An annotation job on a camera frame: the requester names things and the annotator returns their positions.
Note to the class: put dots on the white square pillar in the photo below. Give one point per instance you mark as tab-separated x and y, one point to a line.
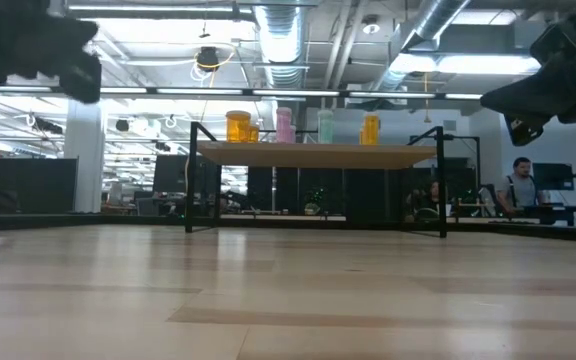
84	155

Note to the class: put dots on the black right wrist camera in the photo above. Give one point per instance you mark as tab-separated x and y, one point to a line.
550	42

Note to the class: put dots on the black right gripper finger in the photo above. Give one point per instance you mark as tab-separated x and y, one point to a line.
523	97

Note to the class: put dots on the black desk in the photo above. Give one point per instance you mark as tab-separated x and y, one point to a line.
568	210

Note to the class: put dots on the green medicine bottle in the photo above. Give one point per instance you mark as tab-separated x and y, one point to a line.
325	128

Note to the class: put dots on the black office partition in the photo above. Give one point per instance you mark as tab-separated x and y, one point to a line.
33	185
368	192

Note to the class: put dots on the silver ribbed ventilation duct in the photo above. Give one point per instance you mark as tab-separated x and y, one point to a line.
280	45

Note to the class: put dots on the small potted plant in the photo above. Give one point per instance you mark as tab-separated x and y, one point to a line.
314	201

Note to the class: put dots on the person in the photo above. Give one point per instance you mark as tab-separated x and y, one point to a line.
518	187
429	200

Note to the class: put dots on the bright ceiling light panel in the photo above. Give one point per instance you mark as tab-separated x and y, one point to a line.
468	64

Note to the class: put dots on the wooden shelf with black legs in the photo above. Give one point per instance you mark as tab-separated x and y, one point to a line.
318	156

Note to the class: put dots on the black computer monitor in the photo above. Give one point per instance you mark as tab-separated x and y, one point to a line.
555	176

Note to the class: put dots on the long orange medicine bottle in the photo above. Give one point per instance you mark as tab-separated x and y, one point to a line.
371	129

